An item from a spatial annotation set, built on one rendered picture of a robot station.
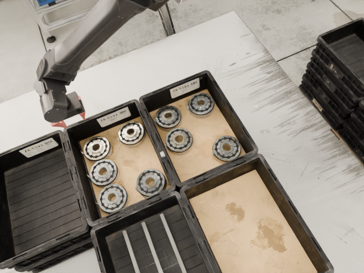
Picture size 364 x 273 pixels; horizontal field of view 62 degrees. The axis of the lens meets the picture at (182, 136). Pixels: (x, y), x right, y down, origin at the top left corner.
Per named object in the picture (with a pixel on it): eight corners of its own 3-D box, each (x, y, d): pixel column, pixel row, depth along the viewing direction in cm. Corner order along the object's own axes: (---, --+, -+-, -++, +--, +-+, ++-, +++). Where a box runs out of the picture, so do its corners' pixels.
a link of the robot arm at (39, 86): (50, 69, 81) (29, 77, 80) (55, 87, 78) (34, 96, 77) (61, 85, 87) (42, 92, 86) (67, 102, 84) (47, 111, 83)
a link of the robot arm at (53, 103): (76, 62, 81) (42, 54, 75) (86, 92, 76) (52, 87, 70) (60, 93, 88) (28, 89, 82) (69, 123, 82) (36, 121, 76)
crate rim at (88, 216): (64, 130, 115) (62, 128, 112) (138, 101, 118) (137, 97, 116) (91, 229, 96) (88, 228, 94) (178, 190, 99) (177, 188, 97)
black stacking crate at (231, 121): (144, 114, 126) (137, 98, 116) (208, 88, 129) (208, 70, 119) (181, 199, 108) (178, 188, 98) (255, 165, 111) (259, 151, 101)
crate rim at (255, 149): (138, 101, 118) (137, 97, 116) (208, 72, 121) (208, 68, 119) (178, 190, 99) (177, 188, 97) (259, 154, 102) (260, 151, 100)
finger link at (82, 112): (93, 124, 97) (82, 107, 89) (72, 132, 96) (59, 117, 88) (88, 108, 100) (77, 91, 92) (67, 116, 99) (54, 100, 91)
